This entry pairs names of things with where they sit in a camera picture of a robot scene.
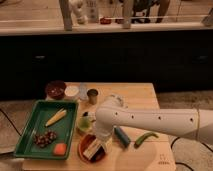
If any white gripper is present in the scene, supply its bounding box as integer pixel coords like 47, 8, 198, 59
93, 123, 112, 144

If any white eraser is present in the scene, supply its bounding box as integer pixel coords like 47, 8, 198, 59
83, 139, 103, 160

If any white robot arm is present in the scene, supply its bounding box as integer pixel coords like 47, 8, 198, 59
93, 94, 213, 145

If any red bowl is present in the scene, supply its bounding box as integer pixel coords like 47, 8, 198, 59
78, 134, 106, 163

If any dark maroon bowl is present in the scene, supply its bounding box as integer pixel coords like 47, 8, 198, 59
45, 80, 66, 100

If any blue marker pen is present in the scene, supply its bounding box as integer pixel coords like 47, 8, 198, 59
114, 127, 131, 148

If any small green cup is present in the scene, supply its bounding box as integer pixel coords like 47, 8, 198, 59
77, 116, 91, 134

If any green chili pepper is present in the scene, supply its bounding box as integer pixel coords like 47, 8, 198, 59
134, 132, 158, 148

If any metal cup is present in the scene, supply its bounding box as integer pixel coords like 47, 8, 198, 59
87, 89, 98, 105

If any clear plastic bottle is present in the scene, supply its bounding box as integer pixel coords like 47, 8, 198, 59
79, 83, 87, 100

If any orange sponge block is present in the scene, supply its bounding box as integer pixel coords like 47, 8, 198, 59
53, 143, 67, 156

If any yellow corn cob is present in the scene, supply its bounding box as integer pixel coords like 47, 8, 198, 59
45, 110, 67, 127

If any green plastic tray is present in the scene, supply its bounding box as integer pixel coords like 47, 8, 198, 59
14, 100, 78, 160

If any dark grape bunch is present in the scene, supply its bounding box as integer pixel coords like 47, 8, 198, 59
34, 131, 57, 148

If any black cable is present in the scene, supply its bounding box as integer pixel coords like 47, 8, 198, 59
0, 108, 22, 158

